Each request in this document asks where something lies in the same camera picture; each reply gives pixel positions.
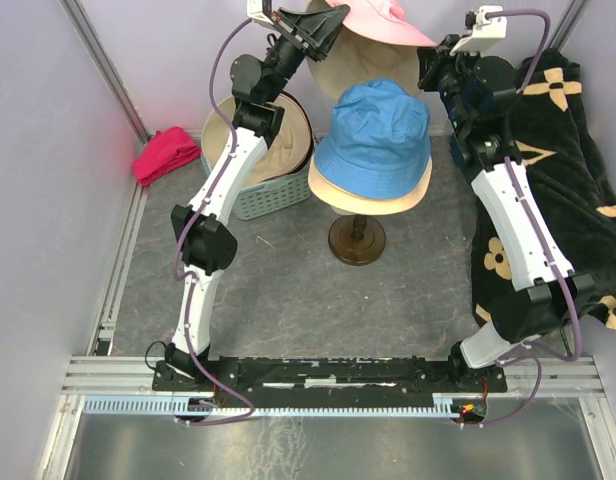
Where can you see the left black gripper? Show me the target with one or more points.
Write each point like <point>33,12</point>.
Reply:
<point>316,28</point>

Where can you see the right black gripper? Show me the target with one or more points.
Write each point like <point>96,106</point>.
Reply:
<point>436,59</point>

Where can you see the pink beige bucket hat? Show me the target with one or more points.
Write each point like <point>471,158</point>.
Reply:
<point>376,42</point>

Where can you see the blue bucket hat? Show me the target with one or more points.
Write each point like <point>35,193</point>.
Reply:
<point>378,145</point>

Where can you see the peach bucket hat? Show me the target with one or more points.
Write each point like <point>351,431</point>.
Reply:
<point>343,201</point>

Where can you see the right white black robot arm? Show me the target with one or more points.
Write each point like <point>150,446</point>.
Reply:
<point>478,93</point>

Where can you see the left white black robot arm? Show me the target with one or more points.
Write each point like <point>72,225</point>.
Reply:
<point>204,245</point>

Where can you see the beige hat in basket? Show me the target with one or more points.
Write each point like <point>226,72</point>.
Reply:
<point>286,154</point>

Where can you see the teal plastic basket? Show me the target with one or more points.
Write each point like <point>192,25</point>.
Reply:
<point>274,194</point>

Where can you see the dark wooden hat stand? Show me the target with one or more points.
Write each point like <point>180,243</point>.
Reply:
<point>356,240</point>

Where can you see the red cloth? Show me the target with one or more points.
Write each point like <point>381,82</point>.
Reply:
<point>167,151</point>

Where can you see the black floral blanket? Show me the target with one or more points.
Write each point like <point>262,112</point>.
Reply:
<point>567,174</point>

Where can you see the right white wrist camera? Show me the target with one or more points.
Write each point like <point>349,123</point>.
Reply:
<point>488,29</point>

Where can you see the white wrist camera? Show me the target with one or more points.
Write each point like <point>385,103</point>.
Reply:
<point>488,29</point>
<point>260,12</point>

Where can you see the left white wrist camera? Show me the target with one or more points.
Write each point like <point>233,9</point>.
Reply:
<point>260,12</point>

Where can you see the right aluminium frame post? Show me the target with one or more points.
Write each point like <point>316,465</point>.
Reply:
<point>566,25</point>

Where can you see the aluminium frame post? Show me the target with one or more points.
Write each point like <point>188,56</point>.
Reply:
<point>83,26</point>
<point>566,25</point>

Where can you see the left aluminium frame post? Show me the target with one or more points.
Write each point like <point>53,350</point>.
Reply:
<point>83,26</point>

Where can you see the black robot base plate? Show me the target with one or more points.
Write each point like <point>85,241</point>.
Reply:
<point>329,382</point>

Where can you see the light blue cable duct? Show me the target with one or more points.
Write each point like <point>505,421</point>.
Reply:
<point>190,406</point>

